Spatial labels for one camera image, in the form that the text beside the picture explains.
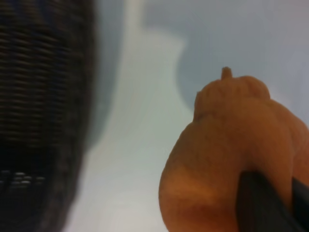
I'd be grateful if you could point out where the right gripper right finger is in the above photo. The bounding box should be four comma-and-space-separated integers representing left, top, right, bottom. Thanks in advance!
292, 177, 309, 232

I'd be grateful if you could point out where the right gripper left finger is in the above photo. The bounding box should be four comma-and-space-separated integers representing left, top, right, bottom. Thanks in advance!
235, 170, 295, 232

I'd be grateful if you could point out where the soft orange toy fruit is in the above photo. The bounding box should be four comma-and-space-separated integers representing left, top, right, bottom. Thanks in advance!
158, 67, 309, 232

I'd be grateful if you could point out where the dark brown woven basket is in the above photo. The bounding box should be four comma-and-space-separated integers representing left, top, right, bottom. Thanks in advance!
0, 0, 103, 232

